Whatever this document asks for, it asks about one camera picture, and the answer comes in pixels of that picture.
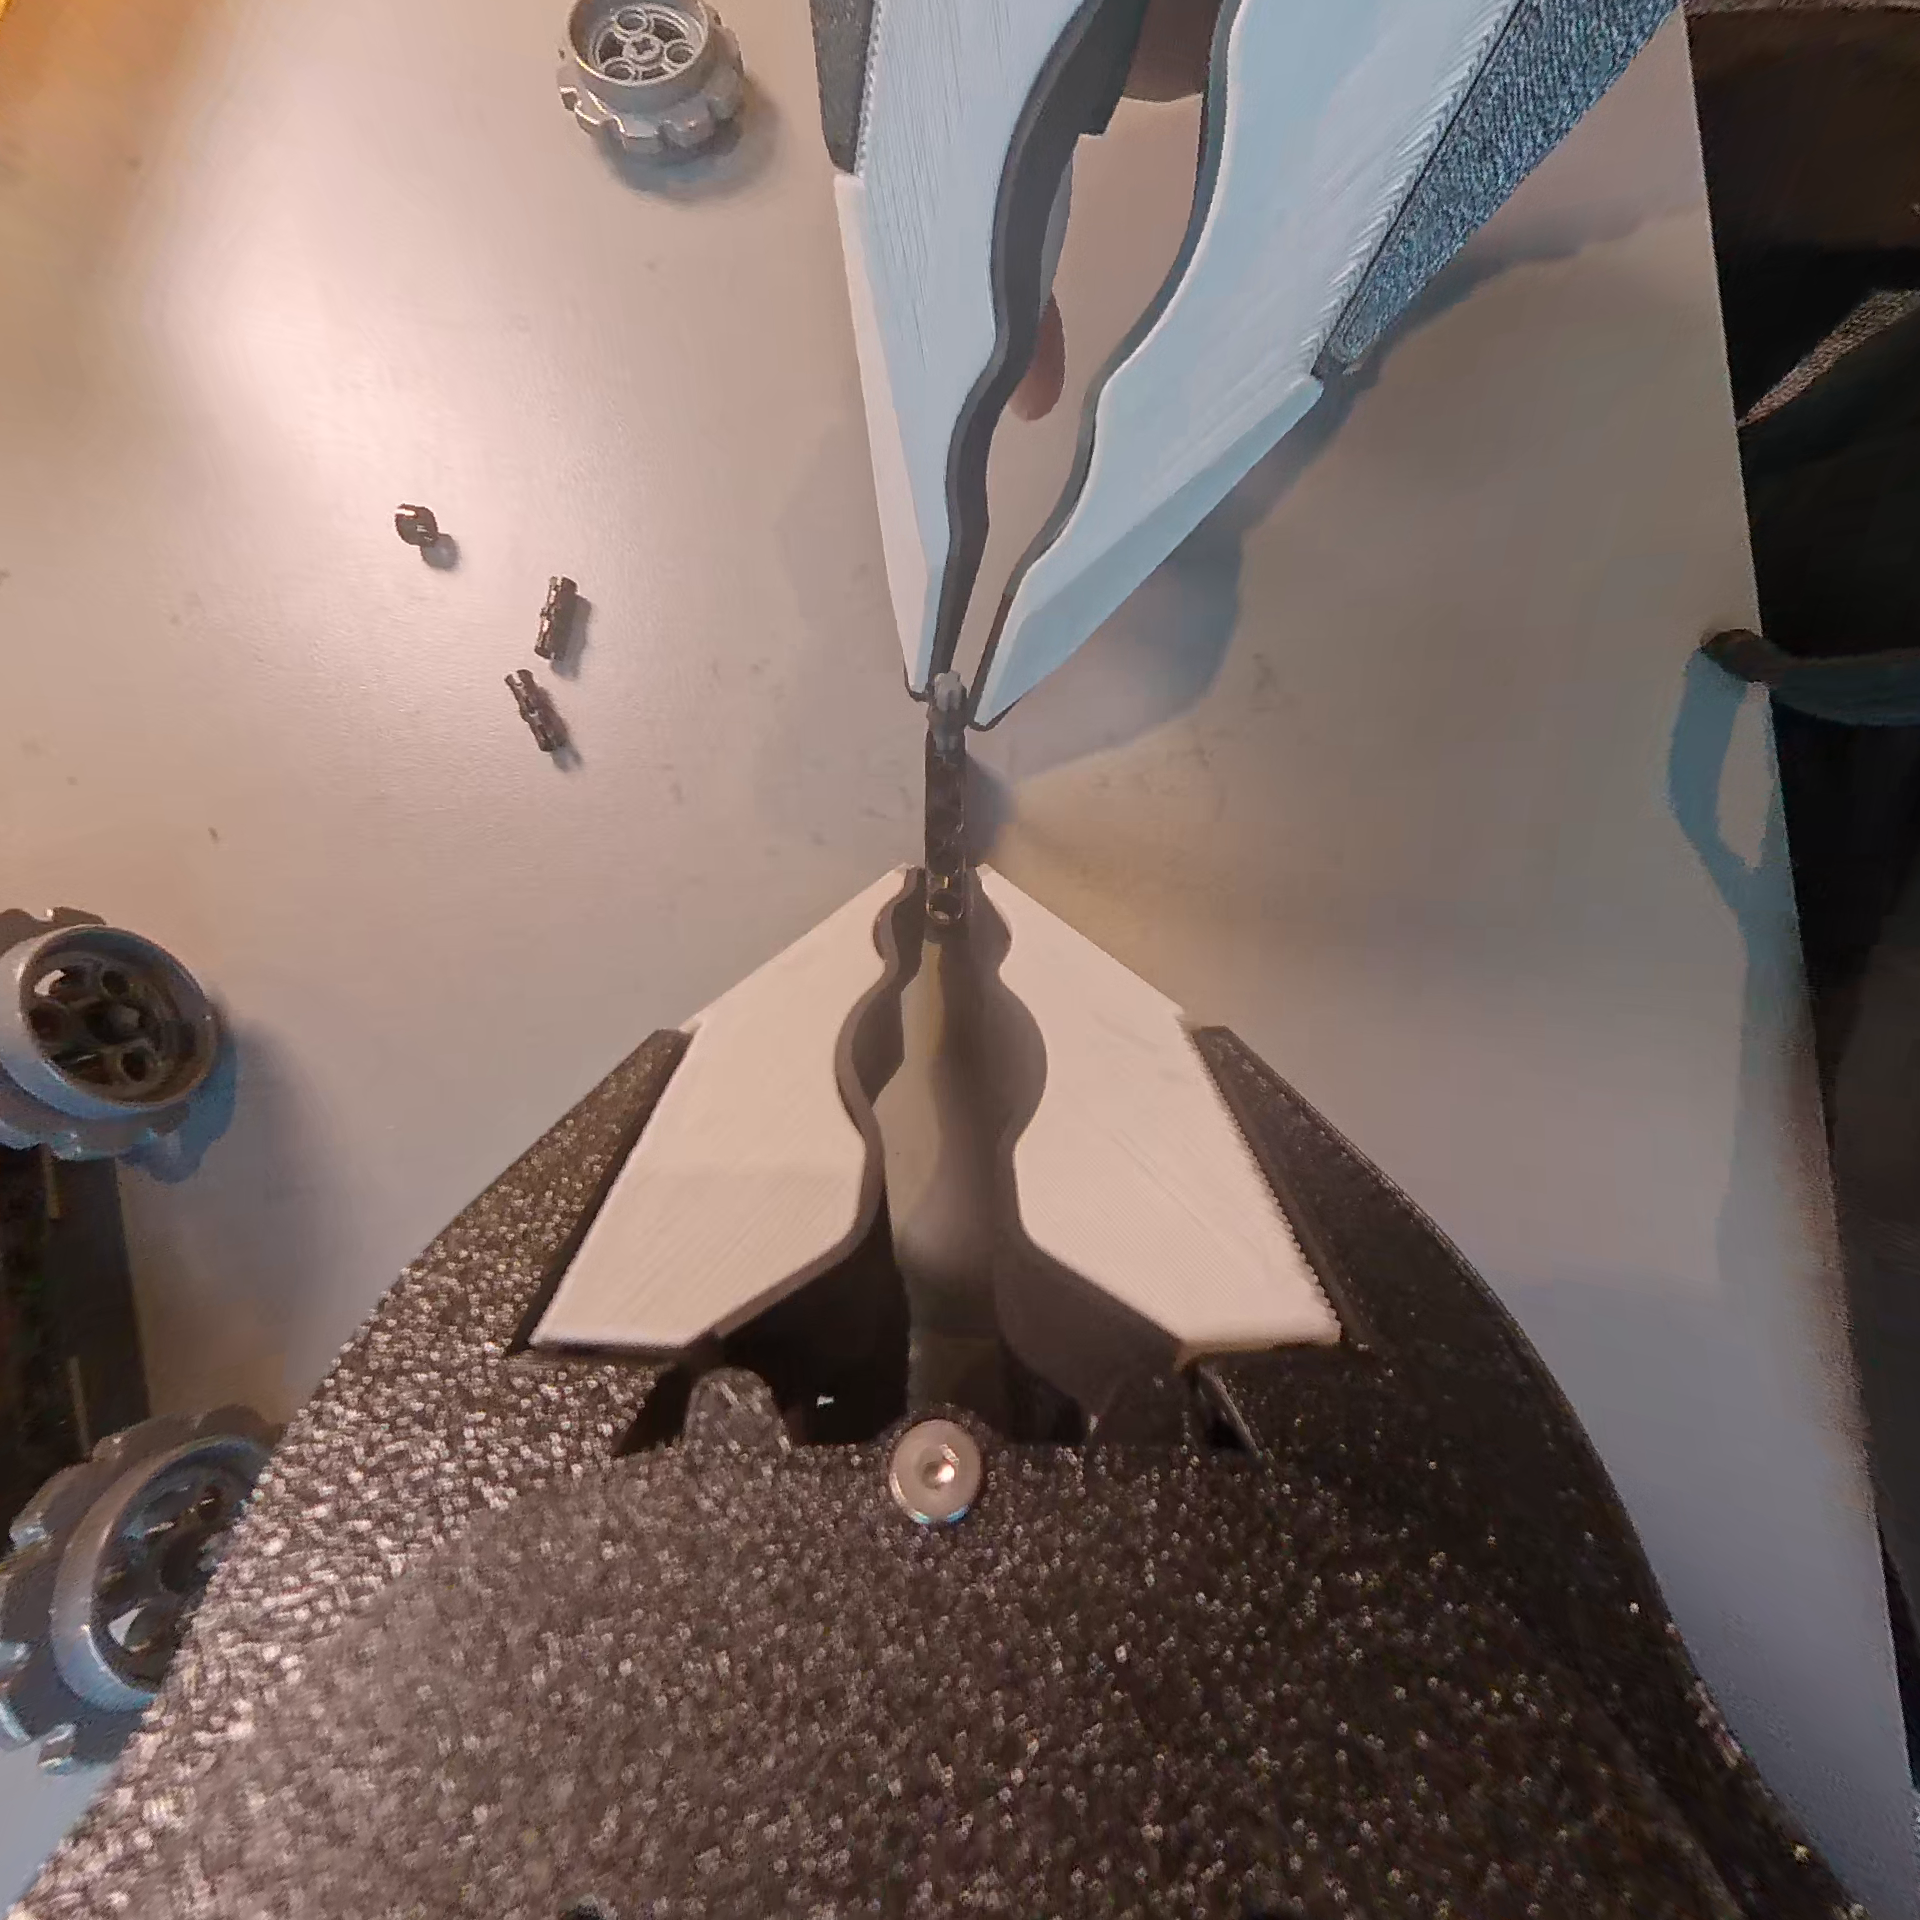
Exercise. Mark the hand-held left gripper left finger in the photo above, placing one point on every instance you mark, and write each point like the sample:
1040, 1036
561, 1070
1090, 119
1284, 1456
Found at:
721, 1184

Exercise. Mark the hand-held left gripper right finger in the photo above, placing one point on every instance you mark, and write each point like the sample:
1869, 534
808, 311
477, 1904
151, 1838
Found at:
1155, 1184

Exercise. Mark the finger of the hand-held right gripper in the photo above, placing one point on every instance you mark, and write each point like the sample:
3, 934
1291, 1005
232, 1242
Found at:
1275, 225
930, 225

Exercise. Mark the black short beam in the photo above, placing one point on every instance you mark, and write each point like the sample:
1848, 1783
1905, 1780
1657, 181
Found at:
944, 825

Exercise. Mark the grey desk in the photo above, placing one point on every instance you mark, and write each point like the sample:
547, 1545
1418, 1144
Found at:
1424, 902

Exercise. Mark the person's right hand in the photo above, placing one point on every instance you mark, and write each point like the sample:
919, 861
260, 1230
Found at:
1039, 360

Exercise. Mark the small black pin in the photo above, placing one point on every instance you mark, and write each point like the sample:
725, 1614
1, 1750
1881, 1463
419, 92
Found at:
559, 615
533, 709

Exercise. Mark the small black bush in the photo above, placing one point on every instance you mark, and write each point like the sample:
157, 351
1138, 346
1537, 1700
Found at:
426, 525

